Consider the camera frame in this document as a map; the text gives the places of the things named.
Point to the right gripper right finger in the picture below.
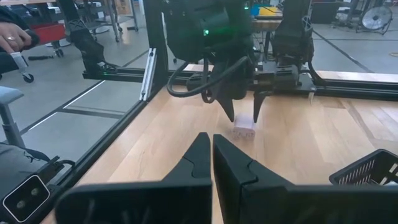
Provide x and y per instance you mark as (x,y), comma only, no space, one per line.
(264,202)

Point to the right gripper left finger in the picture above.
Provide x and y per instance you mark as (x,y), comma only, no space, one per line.
(174,199)

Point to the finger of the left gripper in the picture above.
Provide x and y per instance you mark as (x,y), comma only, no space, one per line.
(228,107)
(257,102)

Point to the pink charger cube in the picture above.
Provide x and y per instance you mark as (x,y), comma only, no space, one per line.
(244,129)

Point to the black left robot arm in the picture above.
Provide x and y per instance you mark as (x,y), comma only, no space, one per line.
(199,25)

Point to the person's forearm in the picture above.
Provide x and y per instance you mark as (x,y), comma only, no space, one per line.
(6,65)

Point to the black plastic basket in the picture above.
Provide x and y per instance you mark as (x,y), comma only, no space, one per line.
(357,171)

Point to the grey floor fan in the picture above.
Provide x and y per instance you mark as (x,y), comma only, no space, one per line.
(377,17)

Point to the grey stool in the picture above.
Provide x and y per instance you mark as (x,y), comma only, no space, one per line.
(9,124)

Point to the red plastic object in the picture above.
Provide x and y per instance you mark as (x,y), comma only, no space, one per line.
(49,32)

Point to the white chair leg with caster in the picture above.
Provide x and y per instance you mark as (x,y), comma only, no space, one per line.
(19,62)

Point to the person's hand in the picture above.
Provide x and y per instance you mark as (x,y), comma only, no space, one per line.
(12,37)

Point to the silver aluminium bracket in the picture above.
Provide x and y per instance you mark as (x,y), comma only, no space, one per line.
(147,74)

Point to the black metal table frame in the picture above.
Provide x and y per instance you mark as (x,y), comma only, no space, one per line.
(155,31)

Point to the black table-level camera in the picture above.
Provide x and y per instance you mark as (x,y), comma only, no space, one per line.
(26,199)

